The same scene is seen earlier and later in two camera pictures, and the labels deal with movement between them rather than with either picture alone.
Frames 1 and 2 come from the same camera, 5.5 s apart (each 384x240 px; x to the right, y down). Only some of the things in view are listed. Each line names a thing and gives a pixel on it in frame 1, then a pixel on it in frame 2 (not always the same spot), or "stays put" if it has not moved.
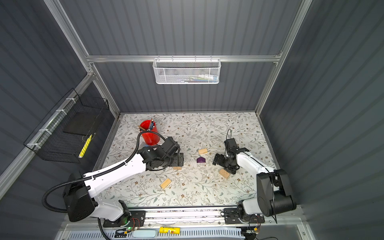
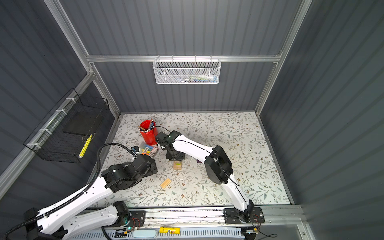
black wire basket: (63, 133) stays put
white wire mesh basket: (186, 71) stays put
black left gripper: (176, 161) to (152, 171)
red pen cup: (150, 138) stays put
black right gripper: (232, 169) to (180, 158)
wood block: (166, 182) stays put
